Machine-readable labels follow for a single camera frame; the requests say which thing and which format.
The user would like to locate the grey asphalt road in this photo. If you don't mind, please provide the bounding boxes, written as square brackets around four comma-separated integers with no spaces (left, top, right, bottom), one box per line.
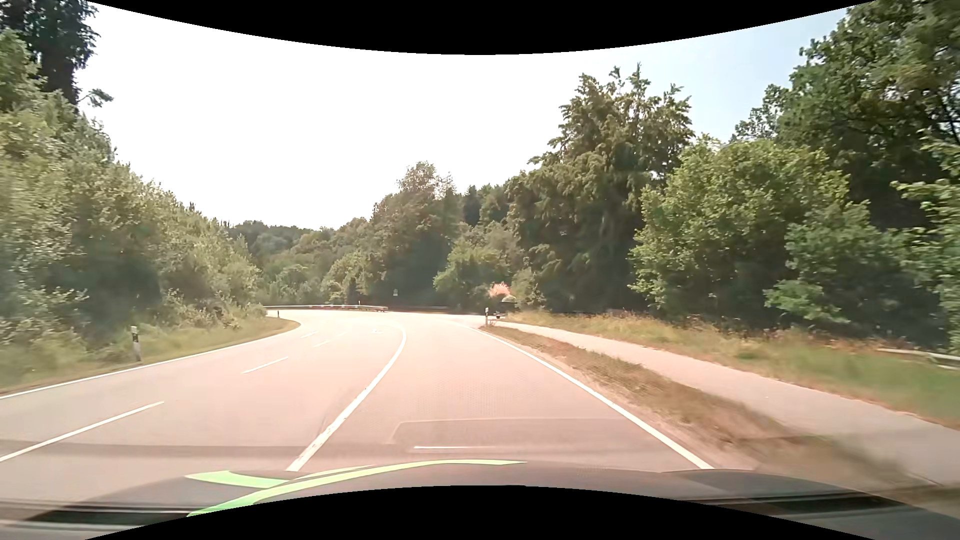
[0,309,715,505]

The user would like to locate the road markings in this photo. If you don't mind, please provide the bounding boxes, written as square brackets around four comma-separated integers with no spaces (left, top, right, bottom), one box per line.
[0,313,715,474]

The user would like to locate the wood of green trees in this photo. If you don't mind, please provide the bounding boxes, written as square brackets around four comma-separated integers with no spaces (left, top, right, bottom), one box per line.
[225,0,960,354]
[0,0,267,354]

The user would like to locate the car's own bonnet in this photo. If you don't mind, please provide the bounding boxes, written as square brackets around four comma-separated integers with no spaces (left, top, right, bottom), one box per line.
[0,459,960,540]

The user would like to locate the dry grass strip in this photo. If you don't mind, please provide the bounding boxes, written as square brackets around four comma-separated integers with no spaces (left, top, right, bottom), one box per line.
[480,324,931,496]

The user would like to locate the paved side path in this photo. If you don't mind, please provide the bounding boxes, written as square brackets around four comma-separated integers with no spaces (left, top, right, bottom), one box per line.
[491,319,960,487]

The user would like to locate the grass verge with bank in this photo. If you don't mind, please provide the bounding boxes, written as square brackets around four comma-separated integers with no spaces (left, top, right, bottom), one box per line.
[0,315,301,391]

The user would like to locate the grass verge beside path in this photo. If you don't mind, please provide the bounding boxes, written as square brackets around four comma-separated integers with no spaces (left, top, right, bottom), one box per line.
[506,309,960,429]

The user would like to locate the grey metal guard rail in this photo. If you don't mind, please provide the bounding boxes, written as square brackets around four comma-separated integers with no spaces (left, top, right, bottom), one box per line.
[873,346,960,369]
[264,303,451,313]

